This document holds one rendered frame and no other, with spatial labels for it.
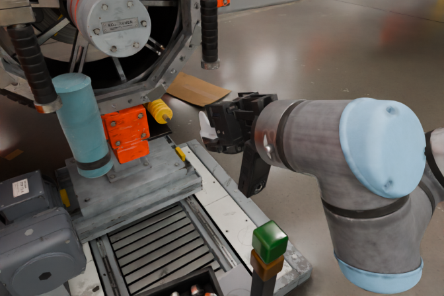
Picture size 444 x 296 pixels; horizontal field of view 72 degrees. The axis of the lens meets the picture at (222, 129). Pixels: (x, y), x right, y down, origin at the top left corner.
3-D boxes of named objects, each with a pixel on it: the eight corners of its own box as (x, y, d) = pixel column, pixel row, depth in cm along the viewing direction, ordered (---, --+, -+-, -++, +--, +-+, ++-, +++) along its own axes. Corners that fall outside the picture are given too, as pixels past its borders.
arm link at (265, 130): (331, 154, 41) (281, 186, 37) (304, 150, 45) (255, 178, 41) (320, 90, 39) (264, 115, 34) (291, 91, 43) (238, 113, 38)
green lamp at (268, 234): (269, 233, 49) (272, 217, 47) (287, 252, 46) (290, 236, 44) (250, 245, 47) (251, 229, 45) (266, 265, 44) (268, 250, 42)
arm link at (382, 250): (439, 246, 38) (427, 158, 34) (411, 321, 31) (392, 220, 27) (363, 228, 45) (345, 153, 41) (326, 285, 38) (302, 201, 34)
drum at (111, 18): (128, 28, 83) (117, -29, 75) (158, 53, 68) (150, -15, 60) (73, 37, 77) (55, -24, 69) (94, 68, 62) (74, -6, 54)
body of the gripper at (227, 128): (238, 91, 53) (289, 89, 42) (249, 138, 55) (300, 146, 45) (200, 105, 49) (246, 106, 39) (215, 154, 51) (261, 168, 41)
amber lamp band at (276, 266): (267, 252, 52) (269, 237, 50) (283, 271, 49) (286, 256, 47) (248, 263, 50) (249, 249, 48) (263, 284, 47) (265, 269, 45)
